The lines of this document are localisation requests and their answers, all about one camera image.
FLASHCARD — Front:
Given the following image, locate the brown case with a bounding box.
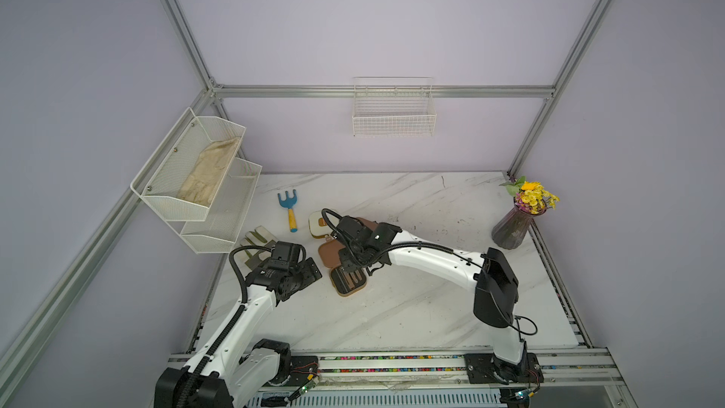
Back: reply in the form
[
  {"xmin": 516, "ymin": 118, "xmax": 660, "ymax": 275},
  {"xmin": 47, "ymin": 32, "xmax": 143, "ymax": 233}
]
[
  {"xmin": 360, "ymin": 217, "xmax": 378, "ymax": 230},
  {"xmin": 318, "ymin": 236, "xmax": 367, "ymax": 297}
]

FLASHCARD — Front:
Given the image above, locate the cream nail clipper case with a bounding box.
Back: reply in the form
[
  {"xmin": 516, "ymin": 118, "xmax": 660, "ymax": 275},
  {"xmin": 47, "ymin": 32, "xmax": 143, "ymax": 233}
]
[{"xmin": 309, "ymin": 211, "xmax": 332, "ymax": 239}]

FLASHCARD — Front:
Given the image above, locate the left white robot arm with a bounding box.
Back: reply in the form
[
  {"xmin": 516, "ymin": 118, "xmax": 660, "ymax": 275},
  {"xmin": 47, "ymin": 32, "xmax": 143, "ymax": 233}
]
[{"xmin": 153, "ymin": 242, "xmax": 322, "ymax": 407}]

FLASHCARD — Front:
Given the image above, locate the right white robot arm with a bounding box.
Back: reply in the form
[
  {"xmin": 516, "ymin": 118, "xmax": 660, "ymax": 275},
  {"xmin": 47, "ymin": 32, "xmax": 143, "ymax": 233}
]
[{"xmin": 321, "ymin": 209, "xmax": 529, "ymax": 366}]

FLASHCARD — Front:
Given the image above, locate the green beige glove on table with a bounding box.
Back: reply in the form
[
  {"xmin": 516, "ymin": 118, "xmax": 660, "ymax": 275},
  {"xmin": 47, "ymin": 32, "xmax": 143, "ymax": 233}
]
[{"xmin": 239, "ymin": 226, "xmax": 277, "ymax": 270}]

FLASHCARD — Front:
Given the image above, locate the blue yellow toy rake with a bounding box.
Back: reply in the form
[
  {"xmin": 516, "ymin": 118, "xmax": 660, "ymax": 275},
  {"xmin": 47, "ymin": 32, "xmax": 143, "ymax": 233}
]
[{"xmin": 278, "ymin": 190, "xmax": 298, "ymax": 232}]

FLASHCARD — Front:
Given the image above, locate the white mesh lower shelf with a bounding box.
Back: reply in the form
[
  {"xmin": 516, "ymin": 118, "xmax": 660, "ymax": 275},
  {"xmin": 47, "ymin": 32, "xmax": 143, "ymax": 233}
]
[{"xmin": 177, "ymin": 158, "xmax": 262, "ymax": 254}]

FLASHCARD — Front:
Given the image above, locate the white mesh shelf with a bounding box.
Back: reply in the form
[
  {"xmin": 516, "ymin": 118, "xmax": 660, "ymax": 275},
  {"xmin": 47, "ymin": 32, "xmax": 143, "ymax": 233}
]
[
  {"xmin": 177, "ymin": 158, "xmax": 262, "ymax": 254},
  {"xmin": 130, "ymin": 109, "xmax": 247, "ymax": 222}
]

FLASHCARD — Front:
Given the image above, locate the beige cloth glove in shelf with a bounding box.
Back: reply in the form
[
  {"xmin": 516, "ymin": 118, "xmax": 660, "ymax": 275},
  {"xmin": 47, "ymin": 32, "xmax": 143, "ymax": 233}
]
[{"xmin": 177, "ymin": 138, "xmax": 242, "ymax": 207}]

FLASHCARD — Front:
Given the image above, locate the white mesh upper shelf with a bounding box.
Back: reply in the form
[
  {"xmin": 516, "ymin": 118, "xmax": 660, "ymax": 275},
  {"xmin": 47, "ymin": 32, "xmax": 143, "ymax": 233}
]
[{"xmin": 130, "ymin": 109, "xmax": 247, "ymax": 222}]

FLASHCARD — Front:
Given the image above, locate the dark glass vase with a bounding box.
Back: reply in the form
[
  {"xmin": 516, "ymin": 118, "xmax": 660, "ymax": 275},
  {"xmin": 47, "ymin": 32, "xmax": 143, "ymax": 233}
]
[{"xmin": 491, "ymin": 207, "xmax": 534, "ymax": 250}]

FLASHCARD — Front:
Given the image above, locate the yellow flower bouquet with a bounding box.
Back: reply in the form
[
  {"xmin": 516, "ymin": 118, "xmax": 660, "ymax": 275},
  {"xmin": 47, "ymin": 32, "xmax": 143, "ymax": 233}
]
[{"xmin": 500, "ymin": 176, "xmax": 561, "ymax": 216}]

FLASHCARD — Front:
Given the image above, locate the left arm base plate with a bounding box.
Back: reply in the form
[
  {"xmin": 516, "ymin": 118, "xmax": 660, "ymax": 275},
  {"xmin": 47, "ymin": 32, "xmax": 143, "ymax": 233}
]
[{"xmin": 265, "ymin": 355, "xmax": 319, "ymax": 387}]

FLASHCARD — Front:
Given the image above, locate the white wire wall basket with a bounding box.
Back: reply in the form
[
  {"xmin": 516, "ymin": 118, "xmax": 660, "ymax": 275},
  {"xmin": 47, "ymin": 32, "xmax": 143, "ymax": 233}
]
[{"xmin": 352, "ymin": 77, "xmax": 437, "ymax": 137}]

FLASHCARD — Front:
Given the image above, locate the aluminium frame rail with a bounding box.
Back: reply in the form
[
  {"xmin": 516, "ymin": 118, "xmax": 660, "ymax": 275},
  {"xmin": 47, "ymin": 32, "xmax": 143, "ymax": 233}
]
[{"xmin": 213, "ymin": 85, "xmax": 556, "ymax": 98}]

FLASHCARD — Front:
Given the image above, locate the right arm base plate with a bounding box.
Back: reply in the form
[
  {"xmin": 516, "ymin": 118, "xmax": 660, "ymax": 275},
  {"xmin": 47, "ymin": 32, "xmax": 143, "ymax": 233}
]
[{"xmin": 464, "ymin": 351, "xmax": 544, "ymax": 385}]

